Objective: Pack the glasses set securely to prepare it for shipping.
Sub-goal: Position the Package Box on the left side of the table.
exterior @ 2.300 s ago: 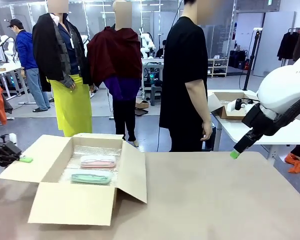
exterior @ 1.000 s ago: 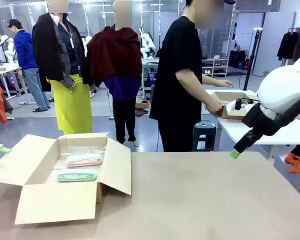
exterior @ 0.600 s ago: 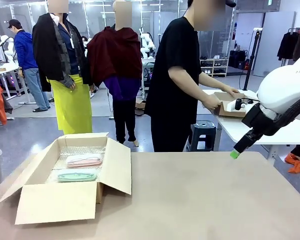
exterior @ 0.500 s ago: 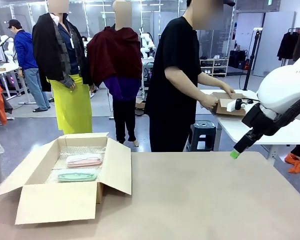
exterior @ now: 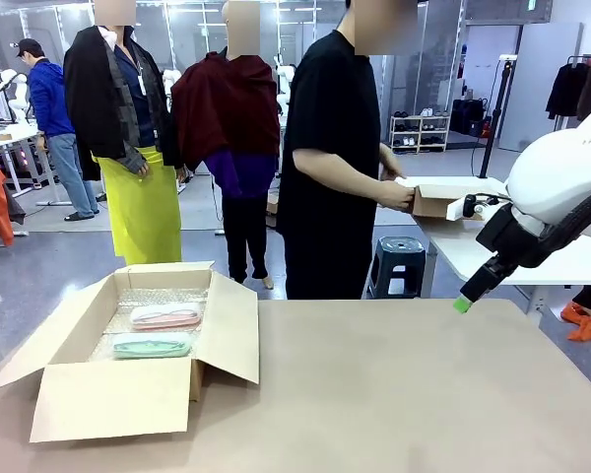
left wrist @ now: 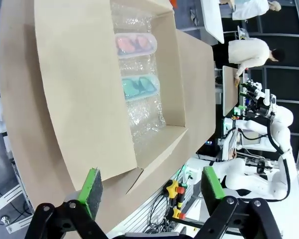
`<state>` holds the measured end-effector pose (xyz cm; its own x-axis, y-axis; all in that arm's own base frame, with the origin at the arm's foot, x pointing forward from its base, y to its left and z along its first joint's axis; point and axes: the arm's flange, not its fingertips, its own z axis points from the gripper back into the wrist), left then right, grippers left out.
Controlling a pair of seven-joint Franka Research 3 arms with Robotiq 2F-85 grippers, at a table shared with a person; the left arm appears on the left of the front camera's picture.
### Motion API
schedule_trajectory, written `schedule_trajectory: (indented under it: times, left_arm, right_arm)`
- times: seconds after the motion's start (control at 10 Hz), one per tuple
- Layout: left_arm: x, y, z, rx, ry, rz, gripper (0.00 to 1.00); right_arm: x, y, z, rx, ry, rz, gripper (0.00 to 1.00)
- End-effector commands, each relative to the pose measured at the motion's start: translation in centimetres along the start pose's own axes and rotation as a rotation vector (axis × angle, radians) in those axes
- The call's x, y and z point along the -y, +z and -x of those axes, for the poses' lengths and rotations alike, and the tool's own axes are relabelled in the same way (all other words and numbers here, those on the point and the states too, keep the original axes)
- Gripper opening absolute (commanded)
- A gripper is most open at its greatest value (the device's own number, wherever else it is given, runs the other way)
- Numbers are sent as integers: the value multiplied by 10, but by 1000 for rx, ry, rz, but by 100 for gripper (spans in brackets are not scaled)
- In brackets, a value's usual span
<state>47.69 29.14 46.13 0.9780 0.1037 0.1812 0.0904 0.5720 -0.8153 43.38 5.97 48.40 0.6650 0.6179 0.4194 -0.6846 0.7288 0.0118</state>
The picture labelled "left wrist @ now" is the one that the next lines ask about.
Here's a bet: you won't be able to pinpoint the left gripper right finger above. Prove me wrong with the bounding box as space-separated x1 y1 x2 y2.
196 166 282 239

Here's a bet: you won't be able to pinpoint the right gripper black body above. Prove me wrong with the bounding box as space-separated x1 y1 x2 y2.
246 83 265 112

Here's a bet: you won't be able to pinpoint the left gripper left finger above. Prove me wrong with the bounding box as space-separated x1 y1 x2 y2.
24 168 108 239

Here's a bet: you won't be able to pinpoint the teal glasses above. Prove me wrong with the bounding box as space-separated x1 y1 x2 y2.
121 74 161 102

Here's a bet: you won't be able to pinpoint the open cardboard shipping box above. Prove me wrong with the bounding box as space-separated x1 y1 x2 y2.
34 0 216 196

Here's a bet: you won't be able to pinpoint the brown top background table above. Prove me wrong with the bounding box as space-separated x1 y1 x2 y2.
221 65 240 118

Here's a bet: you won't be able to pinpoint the white control box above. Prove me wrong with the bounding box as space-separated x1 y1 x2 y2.
183 161 203 185

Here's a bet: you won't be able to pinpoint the person in cream sweater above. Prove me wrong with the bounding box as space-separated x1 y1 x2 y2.
228 37 286 87

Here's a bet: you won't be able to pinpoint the black computer case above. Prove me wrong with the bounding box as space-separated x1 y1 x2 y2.
196 138 221 160

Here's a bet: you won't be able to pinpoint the white tablet screen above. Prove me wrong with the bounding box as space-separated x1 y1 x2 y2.
221 126 240 160

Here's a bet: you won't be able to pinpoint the yellow emergency stop button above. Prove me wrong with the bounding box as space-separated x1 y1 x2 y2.
171 207 187 220
163 179 186 200

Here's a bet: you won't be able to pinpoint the white background table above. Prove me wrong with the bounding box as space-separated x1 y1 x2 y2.
200 0 225 45

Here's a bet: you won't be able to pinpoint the figure in white coat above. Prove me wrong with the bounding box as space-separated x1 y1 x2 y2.
219 0 282 21

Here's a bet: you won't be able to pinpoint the clear bubble wrap sheet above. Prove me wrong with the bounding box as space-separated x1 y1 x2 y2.
111 0 166 155

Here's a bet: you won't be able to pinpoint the black braided cable sleeve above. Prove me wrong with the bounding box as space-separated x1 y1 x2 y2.
266 116 292 200

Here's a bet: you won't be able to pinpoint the black cable bundle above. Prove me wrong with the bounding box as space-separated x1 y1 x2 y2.
147 195 176 235

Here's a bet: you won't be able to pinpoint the aluminium frame bracket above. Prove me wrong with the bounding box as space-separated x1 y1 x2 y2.
0 183 34 234

